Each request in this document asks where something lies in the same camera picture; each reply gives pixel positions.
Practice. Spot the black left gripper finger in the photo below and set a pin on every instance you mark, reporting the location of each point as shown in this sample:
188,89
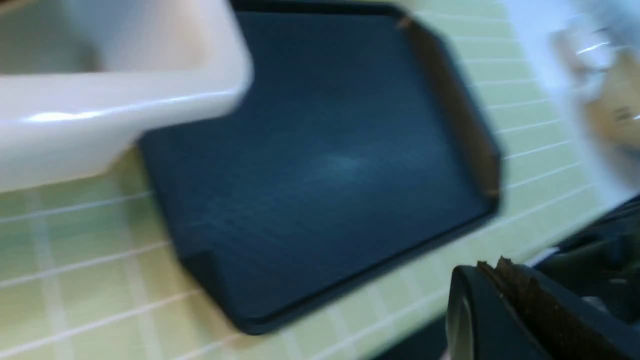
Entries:
513,312

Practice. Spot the black serving tray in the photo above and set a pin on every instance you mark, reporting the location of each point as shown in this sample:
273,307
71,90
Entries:
358,146

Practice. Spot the large white plastic tub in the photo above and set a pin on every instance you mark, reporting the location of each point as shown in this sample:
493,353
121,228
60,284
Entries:
82,80

